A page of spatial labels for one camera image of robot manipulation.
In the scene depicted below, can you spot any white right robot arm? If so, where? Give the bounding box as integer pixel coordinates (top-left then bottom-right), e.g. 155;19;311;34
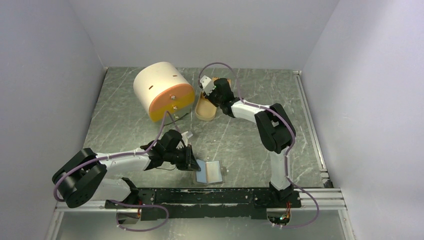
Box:
199;76;296;207

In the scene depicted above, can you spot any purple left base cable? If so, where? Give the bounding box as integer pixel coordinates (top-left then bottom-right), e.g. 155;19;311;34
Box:
105;198;170;233

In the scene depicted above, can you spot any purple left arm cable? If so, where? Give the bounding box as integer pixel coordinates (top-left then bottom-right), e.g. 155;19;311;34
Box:
52;110;181;202

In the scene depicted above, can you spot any gold oval tray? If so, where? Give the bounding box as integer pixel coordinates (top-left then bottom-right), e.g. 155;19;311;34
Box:
194;91;217;121

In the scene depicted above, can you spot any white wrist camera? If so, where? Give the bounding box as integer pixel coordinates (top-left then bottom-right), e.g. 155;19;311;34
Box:
199;75;215;95
181;131;193;142

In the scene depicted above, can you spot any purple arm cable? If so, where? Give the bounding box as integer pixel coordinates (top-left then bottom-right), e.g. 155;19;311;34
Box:
52;110;181;202
198;62;296;186

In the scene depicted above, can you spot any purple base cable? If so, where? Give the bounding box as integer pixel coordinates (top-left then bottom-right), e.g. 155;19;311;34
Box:
105;198;170;233
269;178;321;230

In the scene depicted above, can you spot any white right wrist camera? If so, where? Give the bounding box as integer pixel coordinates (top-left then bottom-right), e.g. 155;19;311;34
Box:
199;75;215;95

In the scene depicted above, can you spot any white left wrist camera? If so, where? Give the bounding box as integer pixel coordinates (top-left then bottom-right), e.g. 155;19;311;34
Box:
181;131;193;142

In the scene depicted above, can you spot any cream cylindrical drawer box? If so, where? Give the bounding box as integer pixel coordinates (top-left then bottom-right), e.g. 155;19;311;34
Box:
133;61;195;124

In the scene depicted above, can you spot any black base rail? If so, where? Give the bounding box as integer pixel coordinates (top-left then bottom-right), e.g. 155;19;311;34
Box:
104;187;302;221

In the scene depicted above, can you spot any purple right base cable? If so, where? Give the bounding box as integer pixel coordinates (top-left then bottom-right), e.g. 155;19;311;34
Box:
269;178;321;230

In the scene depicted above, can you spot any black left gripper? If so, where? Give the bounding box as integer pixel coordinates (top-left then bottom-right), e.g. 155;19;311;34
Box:
164;143;201;171

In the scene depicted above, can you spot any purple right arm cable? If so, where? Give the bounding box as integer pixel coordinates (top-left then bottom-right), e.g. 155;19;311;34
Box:
198;62;296;186

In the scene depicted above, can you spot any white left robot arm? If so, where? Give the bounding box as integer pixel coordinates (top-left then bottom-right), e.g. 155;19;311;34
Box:
52;129;202;208

